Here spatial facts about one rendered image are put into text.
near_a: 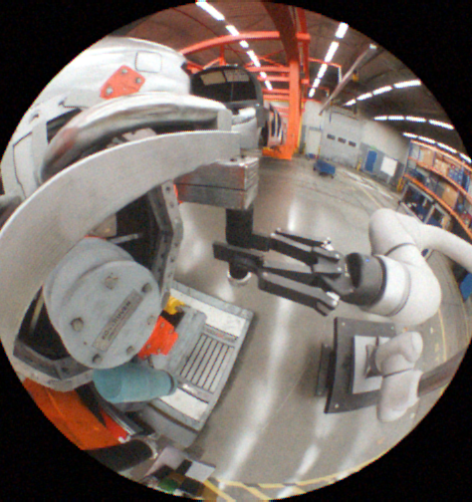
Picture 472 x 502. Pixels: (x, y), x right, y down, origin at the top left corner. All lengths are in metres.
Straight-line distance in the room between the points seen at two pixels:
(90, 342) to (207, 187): 0.19
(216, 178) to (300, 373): 1.04
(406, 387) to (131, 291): 0.78
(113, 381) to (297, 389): 0.93
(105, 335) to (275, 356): 0.93
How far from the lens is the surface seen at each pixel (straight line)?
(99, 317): 0.15
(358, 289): 0.21
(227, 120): 0.17
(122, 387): 0.30
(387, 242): 0.35
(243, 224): 0.17
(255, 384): 0.98
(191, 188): 0.17
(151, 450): 0.27
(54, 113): 0.29
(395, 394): 0.74
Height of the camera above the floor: 0.97
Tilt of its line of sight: 44 degrees down
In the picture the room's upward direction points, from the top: straight up
